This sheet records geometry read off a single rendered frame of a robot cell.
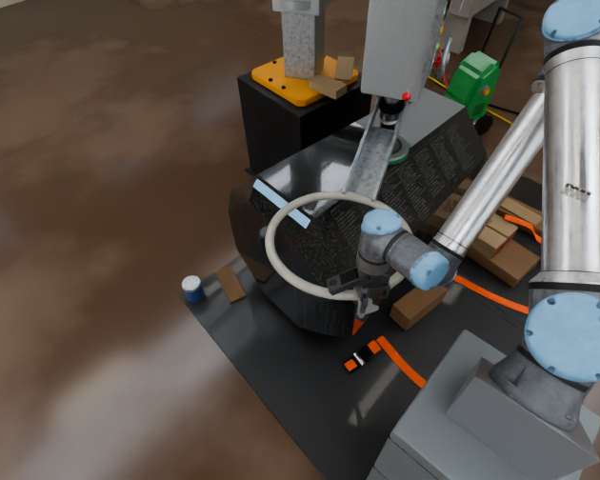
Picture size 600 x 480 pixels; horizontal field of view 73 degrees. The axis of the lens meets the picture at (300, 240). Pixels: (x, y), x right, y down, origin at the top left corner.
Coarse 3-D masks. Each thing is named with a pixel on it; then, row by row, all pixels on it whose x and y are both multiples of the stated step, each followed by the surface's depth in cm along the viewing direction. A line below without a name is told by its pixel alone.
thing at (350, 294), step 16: (320, 192) 147; (336, 192) 147; (352, 192) 147; (288, 208) 141; (384, 208) 142; (272, 224) 135; (272, 240) 130; (272, 256) 124; (288, 272) 120; (304, 288) 116; (320, 288) 116
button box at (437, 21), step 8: (440, 0) 120; (440, 8) 121; (440, 16) 123; (432, 24) 125; (440, 24) 124; (432, 32) 127; (432, 40) 128; (432, 48) 130; (432, 56) 132; (424, 64) 135; (424, 72) 137
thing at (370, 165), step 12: (372, 120) 160; (372, 132) 161; (384, 132) 160; (396, 132) 154; (360, 144) 154; (372, 144) 158; (384, 144) 158; (360, 156) 156; (372, 156) 156; (384, 156) 155; (360, 168) 154; (372, 168) 154; (384, 168) 148; (348, 180) 147; (360, 180) 152; (372, 180) 151; (360, 192) 150; (372, 192) 149
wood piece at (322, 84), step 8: (312, 80) 227; (320, 80) 226; (328, 80) 226; (336, 80) 226; (312, 88) 228; (320, 88) 224; (328, 88) 221; (336, 88) 221; (344, 88) 223; (336, 96) 221
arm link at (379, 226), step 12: (372, 216) 96; (384, 216) 96; (396, 216) 95; (372, 228) 93; (384, 228) 92; (396, 228) 93; (360, 240) 100; (372, 240) 95; (384, 240) 93; (360, 252) 102; (372, 252) 98; (372, 264) 101; (384, 264) 101
